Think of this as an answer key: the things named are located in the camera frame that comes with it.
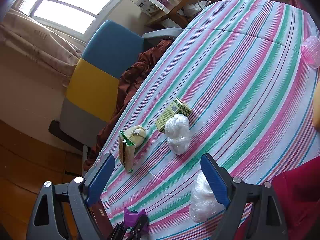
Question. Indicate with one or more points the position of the cracker packet green ends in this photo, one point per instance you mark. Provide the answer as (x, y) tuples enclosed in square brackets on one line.
[(126, 151)]

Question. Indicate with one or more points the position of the small green box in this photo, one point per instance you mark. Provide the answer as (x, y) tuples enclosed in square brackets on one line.
[(176, 106)]

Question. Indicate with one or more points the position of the wooden side table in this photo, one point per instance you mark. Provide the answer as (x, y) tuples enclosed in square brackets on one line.
[(170, 12)]

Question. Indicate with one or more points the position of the yellow sponge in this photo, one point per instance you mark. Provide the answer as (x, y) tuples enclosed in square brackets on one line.
[(316, 108)]

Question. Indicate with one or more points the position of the white plastic bag ball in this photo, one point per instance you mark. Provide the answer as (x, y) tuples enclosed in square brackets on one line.
[(178, 133), (203, 203)]

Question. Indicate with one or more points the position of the maroon blanket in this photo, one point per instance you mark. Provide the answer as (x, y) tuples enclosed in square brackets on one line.
[(129, 83)]

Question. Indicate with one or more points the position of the window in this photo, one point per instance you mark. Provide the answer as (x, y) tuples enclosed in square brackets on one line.
[(76, 18)]

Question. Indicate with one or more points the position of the grey yellow blue headboard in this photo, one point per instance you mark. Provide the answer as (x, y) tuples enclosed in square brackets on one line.
[(91, 95)]

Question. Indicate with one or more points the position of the wooden wardrobe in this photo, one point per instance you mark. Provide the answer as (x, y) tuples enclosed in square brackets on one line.
[(26, 163)]

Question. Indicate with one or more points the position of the striped bed sheet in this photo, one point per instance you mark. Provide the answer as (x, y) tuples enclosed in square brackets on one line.
[(238, 66)]

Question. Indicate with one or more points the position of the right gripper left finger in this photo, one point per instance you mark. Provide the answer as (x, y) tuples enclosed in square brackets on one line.
[(48, 221)]

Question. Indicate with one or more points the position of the white product box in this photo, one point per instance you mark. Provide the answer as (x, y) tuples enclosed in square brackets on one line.
[(150, 7)]

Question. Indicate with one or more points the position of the purple snack packet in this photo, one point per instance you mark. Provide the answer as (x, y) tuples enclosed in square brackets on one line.
[(131, 218)]

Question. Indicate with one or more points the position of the red garment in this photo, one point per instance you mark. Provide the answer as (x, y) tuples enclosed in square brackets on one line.
[(297, 192)]

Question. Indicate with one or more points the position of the pink hair roller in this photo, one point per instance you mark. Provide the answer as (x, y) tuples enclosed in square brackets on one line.
[(310, 50)]

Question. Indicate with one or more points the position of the cream round bun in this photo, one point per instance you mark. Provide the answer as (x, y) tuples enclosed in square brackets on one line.
[(136, 135)]

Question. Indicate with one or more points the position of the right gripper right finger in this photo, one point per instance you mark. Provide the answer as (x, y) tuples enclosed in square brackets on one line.
[(252, 211)]

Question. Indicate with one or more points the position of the left beige curtain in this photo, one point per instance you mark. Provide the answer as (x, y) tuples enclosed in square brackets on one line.
[(41, 45)]

